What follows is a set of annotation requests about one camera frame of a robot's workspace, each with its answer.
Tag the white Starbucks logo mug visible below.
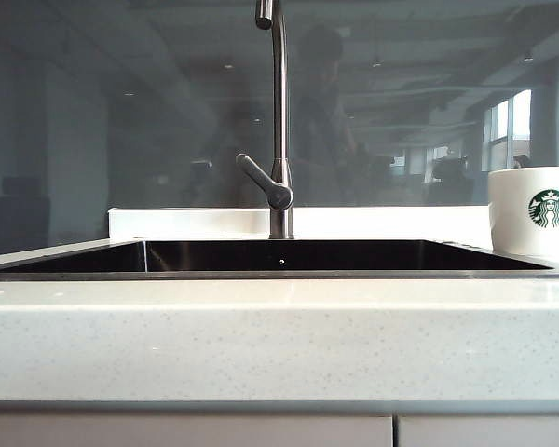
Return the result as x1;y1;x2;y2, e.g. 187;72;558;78
487;165;559;257

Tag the black undermount sink basin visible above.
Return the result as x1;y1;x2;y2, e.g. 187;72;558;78
0;238;559;282

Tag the steel gooseneck faucet spout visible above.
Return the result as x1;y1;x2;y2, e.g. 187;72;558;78
254;0;295;240

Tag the wide grey cabinet door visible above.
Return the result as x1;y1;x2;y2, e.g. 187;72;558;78
0;413;394;447

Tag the narrow grey cabinet door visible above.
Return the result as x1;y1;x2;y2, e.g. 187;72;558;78
397;413;559;447

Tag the steel faucet lever handle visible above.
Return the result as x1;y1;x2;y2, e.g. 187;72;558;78
235;153;294;210

